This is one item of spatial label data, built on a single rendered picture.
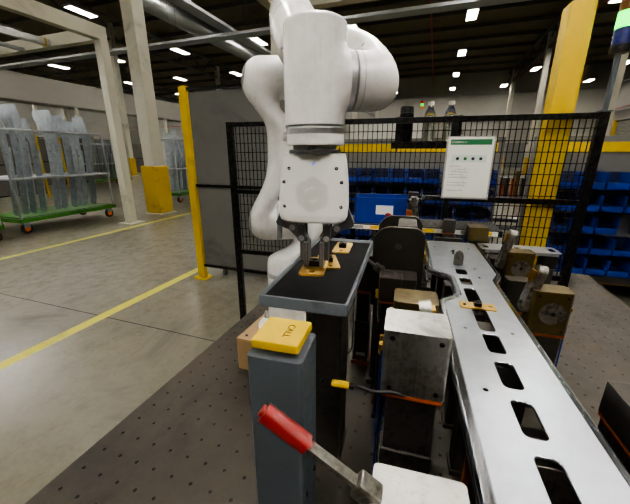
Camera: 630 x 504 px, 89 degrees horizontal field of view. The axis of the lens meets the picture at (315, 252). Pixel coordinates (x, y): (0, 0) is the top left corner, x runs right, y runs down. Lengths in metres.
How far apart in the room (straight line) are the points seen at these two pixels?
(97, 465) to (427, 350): 0.78
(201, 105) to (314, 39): 3.18
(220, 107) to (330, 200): 3.06
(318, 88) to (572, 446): 0.57
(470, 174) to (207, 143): 2.54
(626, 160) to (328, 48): 3.08
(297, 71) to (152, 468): 0.85
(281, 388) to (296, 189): 0.26
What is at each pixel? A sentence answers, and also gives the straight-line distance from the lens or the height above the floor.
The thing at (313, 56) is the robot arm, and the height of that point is 1.49.
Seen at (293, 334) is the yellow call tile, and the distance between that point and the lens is 0.41.
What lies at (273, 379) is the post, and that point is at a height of 1.11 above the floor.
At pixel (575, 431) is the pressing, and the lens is 0.63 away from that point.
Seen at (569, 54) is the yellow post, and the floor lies 1.79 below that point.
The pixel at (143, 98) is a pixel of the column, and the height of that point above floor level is 2.49.
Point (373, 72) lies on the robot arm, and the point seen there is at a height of 1.47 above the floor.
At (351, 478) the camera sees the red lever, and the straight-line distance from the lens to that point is 0.38.
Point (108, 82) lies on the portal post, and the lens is 7.57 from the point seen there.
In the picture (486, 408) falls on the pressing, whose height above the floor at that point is 1.00.
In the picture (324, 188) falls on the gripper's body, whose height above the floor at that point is 1.32.
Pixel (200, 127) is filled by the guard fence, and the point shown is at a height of 1.62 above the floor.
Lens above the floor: 1.37
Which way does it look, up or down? 17 degrees down
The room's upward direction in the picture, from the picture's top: straight up
